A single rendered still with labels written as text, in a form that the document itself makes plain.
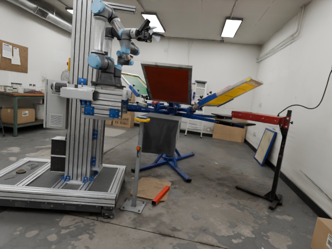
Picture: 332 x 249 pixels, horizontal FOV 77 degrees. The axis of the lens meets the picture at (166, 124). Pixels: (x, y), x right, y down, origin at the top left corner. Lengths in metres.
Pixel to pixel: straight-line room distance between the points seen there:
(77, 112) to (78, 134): 0.22
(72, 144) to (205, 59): 5.48
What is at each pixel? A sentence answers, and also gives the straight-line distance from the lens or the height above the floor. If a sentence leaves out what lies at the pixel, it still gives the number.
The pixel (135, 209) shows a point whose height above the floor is 0.01.
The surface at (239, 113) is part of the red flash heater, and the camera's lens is 2.89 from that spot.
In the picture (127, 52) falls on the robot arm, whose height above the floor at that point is 1.51.
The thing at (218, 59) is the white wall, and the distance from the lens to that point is 7.05.
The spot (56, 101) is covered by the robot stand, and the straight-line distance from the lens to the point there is 2.27.
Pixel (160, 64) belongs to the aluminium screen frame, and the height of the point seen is 1.53.
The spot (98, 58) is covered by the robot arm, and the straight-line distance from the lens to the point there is 1.87.
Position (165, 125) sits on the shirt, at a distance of 2.34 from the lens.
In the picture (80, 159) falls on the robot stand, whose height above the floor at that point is 0.46.
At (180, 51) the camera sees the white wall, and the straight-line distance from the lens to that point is 7.12.
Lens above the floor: 1.22
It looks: 8 degrees down
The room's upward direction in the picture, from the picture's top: 7 degrees clockwise
